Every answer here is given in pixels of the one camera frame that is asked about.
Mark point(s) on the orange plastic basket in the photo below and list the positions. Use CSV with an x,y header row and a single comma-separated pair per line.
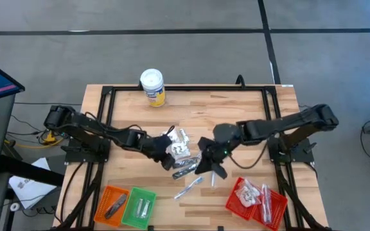
x,y
106,192

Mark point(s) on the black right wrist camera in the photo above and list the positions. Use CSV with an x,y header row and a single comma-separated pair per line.
x,y
207,143

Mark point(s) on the silver nail clipper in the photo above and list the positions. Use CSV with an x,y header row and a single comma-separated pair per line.
x,y
139,208
146,209

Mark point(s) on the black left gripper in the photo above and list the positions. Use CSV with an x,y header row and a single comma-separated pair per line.
x,y
159,147

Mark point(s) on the green plastic basket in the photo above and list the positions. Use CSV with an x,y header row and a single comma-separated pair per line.
x,y
138,192

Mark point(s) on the red white toothbrush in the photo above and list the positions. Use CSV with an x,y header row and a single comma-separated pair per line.
x,y
264,199

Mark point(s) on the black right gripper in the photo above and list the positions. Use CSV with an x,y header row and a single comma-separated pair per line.
x,y
217,153

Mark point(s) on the white tape roll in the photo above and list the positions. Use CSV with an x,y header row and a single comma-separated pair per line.
x,y
14,207

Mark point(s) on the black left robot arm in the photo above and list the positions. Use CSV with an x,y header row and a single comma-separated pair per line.
x,y
88,128

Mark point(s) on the teal white toothbrush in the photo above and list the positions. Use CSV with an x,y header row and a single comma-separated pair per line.
x,y
270,208

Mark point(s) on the clear bag of cotton swabs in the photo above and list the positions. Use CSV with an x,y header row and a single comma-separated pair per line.
x,y
172,134
184,136
247,194

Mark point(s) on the white paper sheet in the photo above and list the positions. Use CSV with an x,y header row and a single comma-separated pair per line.
x,y
31,189

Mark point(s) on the cotton swab bag black print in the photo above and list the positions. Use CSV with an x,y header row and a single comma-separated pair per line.
x,y
178,150

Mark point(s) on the black table frame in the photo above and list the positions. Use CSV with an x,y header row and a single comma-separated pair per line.
x,y
188,88

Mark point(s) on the yellow Lysol wipes canister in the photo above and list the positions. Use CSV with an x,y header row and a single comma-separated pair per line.
x,y
153,83

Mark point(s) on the wrapped dark-blue striped toothbrush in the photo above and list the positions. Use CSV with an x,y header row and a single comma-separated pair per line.
x,y
188,188

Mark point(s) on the black comb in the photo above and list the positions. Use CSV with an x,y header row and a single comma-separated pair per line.
x,y
185,173
116,207
186,163

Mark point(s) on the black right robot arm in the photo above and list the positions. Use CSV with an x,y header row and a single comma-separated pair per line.
x,y
284,123

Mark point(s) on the red plastic basket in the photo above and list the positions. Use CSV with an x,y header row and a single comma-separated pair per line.
x,y
233,208
279,205

